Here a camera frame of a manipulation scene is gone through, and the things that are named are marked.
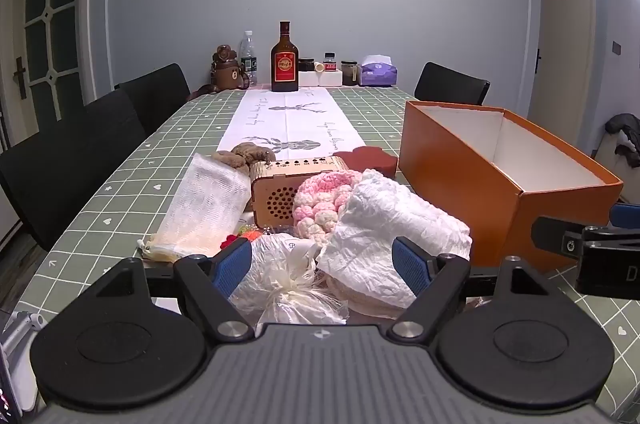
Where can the dark red lid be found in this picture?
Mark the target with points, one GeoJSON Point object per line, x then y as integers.
{"type": "Point", "coordinates": [365, 160]}

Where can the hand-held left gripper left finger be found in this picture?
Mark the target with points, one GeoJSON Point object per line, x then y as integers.
{"type": "Point", "coordinates": [232, 266]}

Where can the red crochet piece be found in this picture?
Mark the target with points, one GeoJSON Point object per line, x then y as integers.
{"type": "Point", "coordinates": [229, 242]}

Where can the white deer print runner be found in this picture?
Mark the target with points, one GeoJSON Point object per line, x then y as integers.
{"type": "Point", "coordinates": [290, 124]}

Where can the clear plastic water bottle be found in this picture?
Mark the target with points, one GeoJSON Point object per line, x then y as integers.
{"type": "Point", "coordinates": [248, 59]}

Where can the brown bear-shaped bottle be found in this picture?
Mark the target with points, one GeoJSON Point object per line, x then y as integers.
{"type": "Point", "coordinates": [227, 71]}

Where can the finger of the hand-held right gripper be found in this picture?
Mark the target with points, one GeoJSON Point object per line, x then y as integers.
{"type": "Point", "coordinates": [626, 215]}
{"type": "Point", "coordinates": [560, 231]}

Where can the white crinkled paper package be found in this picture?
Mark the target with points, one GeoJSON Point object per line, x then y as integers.
{"type": "Point", "coordinates": [395, 224]}

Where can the glass panel door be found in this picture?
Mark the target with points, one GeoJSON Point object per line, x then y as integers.
{"type": "Point", "coordinates": [55, 4]}

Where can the dark glass jar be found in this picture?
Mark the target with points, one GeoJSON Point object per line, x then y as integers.
{"type": "Point", "coordinates": [350, 74]}

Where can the brown plush toy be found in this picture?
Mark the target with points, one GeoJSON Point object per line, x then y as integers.
{"type": "Point", "coordinates": [245, 153]}

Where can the purple tissue box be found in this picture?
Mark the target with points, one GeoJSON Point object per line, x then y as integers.
{"type": "Point", "coordinates": [378, 74]}

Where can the white mesh bag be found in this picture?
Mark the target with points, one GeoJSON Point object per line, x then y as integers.
{"type": "Point", "coordinates": [205, 209]}

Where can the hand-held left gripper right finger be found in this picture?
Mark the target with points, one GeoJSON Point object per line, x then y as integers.
{"type": "Point", "coordinates": [410, 265]}

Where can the small black jar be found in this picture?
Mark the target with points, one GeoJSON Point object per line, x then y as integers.
{"type": "Point", "coordinates": [306, 65]}

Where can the wooden perforated box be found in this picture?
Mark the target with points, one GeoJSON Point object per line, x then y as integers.
{"type": "Point", "coordinates": [275, 199]}

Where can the pink white crochet piece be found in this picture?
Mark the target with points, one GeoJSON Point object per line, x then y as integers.
{"type": "Point", "coordinates": [320, 199]}

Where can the orange crochet toy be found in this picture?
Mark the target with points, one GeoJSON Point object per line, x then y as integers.
{"type": "Point", "coordinates": [248, 232]}

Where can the brown liquor bottle red label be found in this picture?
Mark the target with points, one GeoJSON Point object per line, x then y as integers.
{"type": "Point", "coordinates": [284, 69]}

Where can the plain cream door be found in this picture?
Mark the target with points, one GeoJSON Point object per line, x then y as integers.
{"type": "Point", "coordinates": [565, 54]}

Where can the clear plastic bag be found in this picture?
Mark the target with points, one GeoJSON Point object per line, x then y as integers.
{"type": "Point", "coordinates": [280, 274]}

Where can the black chair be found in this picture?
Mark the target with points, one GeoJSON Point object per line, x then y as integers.
{"type": "Point", "coordinates": [65, 174]}
{"type": "Point", "coordinates": [155, 96]}
{"type": "Point", "coordinates": [450, 86]}

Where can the small ink bottle red label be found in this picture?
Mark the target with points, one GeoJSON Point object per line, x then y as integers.
{"type": "Point", "coordinates": [329, 64]}

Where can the dark jacket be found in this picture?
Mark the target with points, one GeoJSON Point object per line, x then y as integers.
{"type": "Point", "coordinates": [625, 129]}

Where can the white metal stand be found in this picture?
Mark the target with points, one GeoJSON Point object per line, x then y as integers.
{"type": "Point", "coordinates": [20, 326]}

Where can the orange cardboard box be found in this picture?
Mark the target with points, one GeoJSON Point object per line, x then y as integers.
{"type": "Point", "coordinates": [450, 164]}

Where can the white foam box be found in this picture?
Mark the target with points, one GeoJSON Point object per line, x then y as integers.
{"type": "Point", "coordinates": [320, 79]}

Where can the wall light switch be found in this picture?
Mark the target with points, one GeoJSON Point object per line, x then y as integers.
{"type": "Point", "coordinates": [616, 47]}

